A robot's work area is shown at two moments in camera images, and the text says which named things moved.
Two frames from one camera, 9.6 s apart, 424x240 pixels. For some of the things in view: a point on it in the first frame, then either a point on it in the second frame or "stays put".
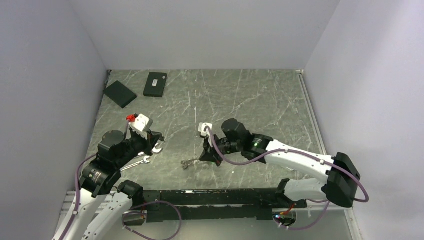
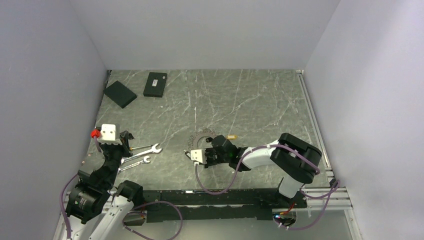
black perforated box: x=119 y=94 stays put
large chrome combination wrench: x=154 y=150 stays put
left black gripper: x=148 y=141 to x=124 y=136
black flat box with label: x=155 y=84 stays put
